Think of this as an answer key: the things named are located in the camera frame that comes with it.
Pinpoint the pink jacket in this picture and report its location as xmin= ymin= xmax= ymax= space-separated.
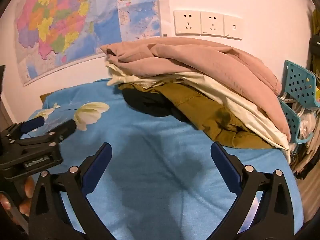
xmin=100 ymin=37 xmax=292 ymax=142

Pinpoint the olive green garment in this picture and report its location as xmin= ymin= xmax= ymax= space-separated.
xmin=118 ymin=82 xmax=274 ymax=149

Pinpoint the white wall socket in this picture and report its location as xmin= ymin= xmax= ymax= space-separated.
xmin=200 ymin=11 xmax=225 ymax=37
xmin=174 ymin=10 xmax=202 ymax=36

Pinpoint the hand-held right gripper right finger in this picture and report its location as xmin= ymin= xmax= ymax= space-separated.
xmin=210 ymin=141 xmax=297 ymax=240

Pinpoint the black garment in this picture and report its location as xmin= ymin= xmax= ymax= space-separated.
xmin=122 ymin=89 xmax=190 ymax=123

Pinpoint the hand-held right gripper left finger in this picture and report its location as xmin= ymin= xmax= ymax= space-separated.
xmin=29 ymin=142 xmax=113 ymax=240

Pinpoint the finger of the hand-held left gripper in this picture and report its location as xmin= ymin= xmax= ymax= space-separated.
xmin=12 ymin=119 xmax=77 ymax=155
xmin=0 ymin=117 xmax=45 ymax=141

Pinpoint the cream garment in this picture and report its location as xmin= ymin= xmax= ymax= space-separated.
xmin=105 ymin=61 xmax=292 ymax=164

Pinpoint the person's left hand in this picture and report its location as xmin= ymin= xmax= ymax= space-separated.
xmin=0 ymin=176 xmax=34 ymax=227

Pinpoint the colourful wall map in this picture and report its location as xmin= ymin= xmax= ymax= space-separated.
xmin=14 ymin=0 xmax=162 ymax=87

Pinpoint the blue floral bed sheet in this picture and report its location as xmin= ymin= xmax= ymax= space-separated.
xmin=19 ymin=79 xmax=304 ymax=240

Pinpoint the pile of light clothes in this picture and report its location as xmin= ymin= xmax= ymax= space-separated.
xmin=282 ymin=92 xmax=320 ymax=180

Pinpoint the teal perforated plastic basket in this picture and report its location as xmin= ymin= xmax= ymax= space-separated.
xmin=277 ymin=60 xmax=320 ymax=144

